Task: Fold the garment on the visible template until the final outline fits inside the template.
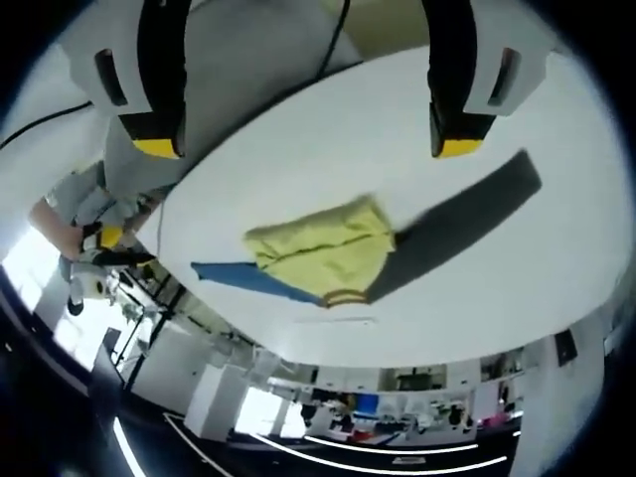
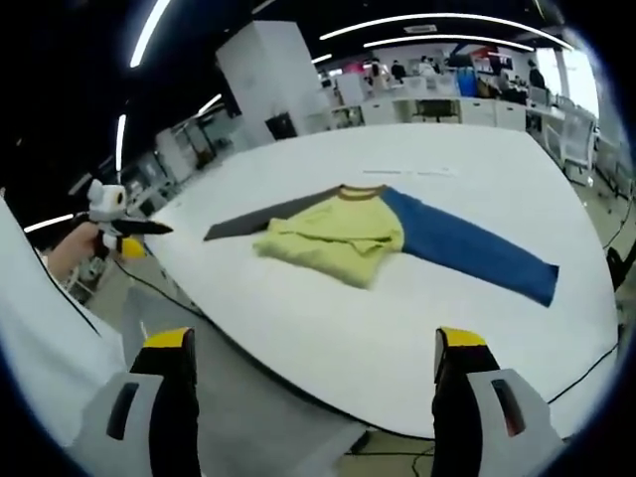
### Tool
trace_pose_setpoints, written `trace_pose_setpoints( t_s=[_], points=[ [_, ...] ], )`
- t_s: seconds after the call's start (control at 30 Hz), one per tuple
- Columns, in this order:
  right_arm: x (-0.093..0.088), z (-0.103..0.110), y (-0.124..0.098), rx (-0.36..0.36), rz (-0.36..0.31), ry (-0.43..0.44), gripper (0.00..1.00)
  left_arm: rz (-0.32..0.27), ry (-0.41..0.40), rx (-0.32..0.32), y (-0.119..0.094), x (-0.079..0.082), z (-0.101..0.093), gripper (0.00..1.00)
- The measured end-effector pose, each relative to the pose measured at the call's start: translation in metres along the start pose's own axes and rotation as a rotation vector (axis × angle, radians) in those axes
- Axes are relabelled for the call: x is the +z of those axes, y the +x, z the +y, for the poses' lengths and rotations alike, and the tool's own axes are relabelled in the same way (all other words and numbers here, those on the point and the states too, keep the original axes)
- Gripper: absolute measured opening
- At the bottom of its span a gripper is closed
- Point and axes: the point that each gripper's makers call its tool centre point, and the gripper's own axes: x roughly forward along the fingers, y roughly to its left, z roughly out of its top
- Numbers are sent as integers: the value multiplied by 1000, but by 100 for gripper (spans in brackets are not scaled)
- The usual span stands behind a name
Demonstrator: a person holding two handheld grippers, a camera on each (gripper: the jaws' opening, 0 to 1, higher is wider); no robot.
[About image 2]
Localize black tripod stand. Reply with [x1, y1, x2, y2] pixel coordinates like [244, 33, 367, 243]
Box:
[605, 198, 636, 294]

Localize white counter row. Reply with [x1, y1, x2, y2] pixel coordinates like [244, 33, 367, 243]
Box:
[330, 96, 528, 133]

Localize ceiling light strip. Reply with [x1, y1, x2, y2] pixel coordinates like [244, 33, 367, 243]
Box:
[320, 12, 572, 51]
[362, 33, 536, 54]
[116, 113, 128, 173]
[23, 213, 76, 234]
[129, 0, 173, 69]

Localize yellow garment blue grey sleeves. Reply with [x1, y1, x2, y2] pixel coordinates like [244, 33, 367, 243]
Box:
[203, 183, 560, 309]

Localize black office chair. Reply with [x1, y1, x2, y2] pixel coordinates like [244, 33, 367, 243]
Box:
[414, 98, 458, 123]

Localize person's left hand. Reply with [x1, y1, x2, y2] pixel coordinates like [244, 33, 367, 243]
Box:
[47, 222, 108, 279]

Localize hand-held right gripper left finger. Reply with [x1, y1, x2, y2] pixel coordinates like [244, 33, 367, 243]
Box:
[69, 326, 201, 477]

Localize white flat perforated strip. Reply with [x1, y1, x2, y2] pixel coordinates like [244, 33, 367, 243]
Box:
[362, 166, 458, 178]

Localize white office chair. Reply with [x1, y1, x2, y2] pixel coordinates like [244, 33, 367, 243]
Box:
[544, 111, 597, 185]

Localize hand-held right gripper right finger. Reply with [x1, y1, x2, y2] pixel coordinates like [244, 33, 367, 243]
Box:
[430, 326, 565, 477]

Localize black waste bin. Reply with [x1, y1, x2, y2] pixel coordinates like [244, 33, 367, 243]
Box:
[264, 112, 298, 140]

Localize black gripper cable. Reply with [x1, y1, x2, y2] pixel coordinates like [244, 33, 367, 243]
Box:
[116, 255, 220, 325]
[546, 342, 620, 403]

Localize white square pillar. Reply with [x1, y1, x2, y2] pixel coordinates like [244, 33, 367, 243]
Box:
[216, 19, 332, 143]

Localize person's white shirt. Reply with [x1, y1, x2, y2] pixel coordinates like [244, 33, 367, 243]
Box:
[0, 188, 130, 448]

